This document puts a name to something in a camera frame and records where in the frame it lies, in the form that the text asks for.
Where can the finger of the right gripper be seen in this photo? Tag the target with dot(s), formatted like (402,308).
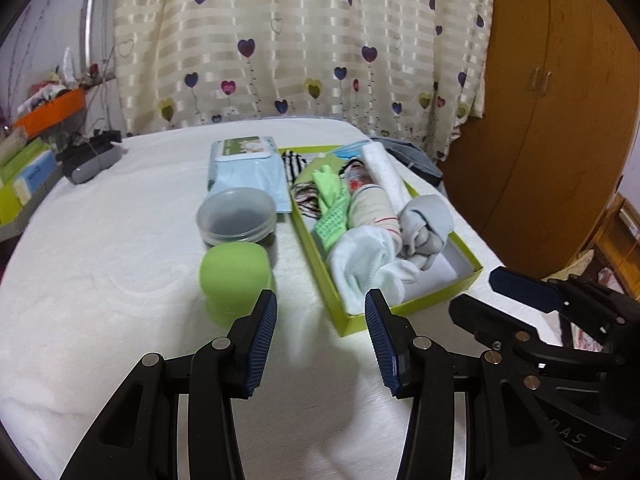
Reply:
(606,316)
(489,325)

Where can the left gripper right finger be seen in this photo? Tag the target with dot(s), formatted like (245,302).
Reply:
(507,434)

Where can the orange tray with clutter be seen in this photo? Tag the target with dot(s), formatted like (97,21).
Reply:
(52,113)

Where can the grey black device with cables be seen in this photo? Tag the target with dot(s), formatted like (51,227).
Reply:
(82,162)

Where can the grey sock pair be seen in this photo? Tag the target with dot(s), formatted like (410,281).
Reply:
(426,224)

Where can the colourful bag on floor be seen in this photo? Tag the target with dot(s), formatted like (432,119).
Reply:
(589,266)

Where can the pile of clothes on chair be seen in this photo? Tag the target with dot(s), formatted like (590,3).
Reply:
(413,158)

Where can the green microfiber cloth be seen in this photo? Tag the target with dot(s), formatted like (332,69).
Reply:
(333,200)

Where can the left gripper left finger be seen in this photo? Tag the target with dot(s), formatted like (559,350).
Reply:
(135,436)

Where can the stack of green boxes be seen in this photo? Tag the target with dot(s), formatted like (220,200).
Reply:
(27,173)

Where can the wooden wardrobe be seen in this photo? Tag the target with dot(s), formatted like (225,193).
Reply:
(534,175)

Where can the white towel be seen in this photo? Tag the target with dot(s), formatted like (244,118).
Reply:
(383,172)

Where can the green lidded jar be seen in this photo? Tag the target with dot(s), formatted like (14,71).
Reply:
(232,276)

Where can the wet wipes pack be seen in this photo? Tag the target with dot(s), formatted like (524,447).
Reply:
(249,162)

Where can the grey lidded plastic container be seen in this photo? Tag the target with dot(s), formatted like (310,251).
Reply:
(239,215)

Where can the heart pattern curtain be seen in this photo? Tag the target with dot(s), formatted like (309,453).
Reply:
(408,69)

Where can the green shallow cardboard box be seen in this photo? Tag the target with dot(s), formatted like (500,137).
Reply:
(454,271)

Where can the cream red-striped towel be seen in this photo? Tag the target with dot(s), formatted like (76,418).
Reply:
(371,206)

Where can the green rabbit towel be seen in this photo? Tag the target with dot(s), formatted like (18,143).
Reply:
(305,192)

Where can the blue face masks bundle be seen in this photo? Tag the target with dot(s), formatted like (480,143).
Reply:
(349,151)

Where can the white green sock pair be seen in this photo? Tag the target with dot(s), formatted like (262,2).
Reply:
(364,258)

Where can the small striped sock roll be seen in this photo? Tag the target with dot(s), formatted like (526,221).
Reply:
(293,164)

